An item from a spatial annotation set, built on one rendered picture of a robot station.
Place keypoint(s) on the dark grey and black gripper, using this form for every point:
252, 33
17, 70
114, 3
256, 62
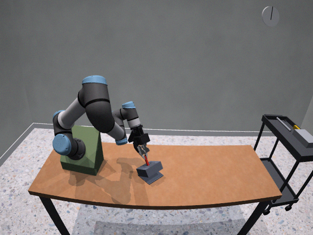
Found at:
143, 138

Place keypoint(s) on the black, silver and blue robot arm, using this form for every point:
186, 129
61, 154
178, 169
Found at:
93, 99

